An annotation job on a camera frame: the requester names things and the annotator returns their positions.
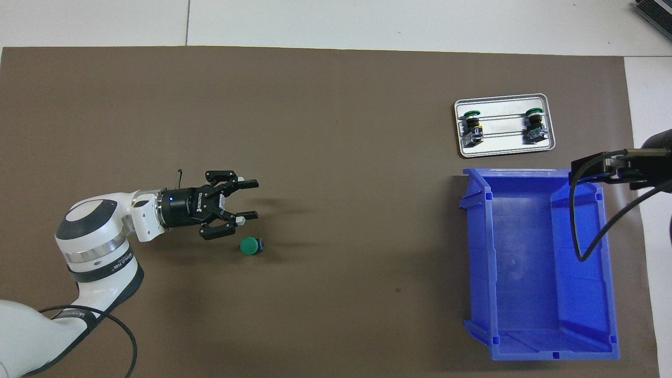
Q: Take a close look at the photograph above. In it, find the green push button switch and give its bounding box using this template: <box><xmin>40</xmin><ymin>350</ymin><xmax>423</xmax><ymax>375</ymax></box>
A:
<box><xmin>239</xmin><ymin>236</ymin><xmax>264</xmax><ymax>257</ymax></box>
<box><xmin>461</xmin><ymin>109</ymin><xmax>485</xmax><ymax>145</ymax></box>
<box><xmin>522</xmin><ymin>108</ymin><xmax>547</xmax><ymax>144</ymax></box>

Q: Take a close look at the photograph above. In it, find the grey metal tray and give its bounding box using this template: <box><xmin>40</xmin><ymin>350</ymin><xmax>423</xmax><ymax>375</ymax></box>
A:
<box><xmin>454</xmin><ymin>93</ymin><xmax>556</xmax><ymax>158</ymax></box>

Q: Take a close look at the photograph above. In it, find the blue plastic storage bin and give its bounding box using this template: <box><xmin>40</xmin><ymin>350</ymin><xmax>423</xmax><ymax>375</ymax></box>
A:
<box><xmin>459</xmin><ymin>168</ymin><xmax>620</xmax><ymax>360</ymax></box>

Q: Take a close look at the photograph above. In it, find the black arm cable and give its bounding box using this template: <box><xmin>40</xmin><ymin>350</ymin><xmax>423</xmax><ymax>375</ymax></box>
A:
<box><xmin>39</xmin><ymin>168</ymin><xmax>184</xmax><ymax>378</ymax></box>
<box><xmin>570</xmin><ymin>155</ymin><xmax>672</xmax><ymax>262</ymax></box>

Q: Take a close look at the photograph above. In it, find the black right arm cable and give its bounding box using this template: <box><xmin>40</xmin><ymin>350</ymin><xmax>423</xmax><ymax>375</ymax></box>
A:
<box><xmin>570</xmin><ymin>155</ymin><xmax>672</xmax><ymax>262</ymax></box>

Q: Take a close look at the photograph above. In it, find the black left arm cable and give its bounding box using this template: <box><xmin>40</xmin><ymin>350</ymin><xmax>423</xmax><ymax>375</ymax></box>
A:
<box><xmin>39</xmin><ymin>168</ymin><xmax>184</xmax><ymax>378</ymax></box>

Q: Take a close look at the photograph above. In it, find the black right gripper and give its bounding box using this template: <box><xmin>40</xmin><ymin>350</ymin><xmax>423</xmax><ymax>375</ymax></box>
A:
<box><xmin>570</xmin><ymin>129</ymin><xmax>672</xmax><ymax>191</ymax></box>

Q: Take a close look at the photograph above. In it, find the grey ribbed device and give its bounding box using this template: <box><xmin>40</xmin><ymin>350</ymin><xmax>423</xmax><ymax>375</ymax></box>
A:
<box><xmin>633</xmin><ymin>0</ymin><xmax>672</xmax><ymax>27</ymax></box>

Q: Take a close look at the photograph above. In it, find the brown table mat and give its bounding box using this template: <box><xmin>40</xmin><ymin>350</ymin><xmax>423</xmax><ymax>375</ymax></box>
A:
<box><xmin>0</xmin><ymin>46</ymin><xmax>661</xmax><ymax>378</ymax></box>

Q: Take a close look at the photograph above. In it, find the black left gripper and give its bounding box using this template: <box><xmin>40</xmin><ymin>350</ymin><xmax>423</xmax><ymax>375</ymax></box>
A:
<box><xmin>159</xmin><ymin>170</ymin><xmax>259</xmax><ymax>241</ymax></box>

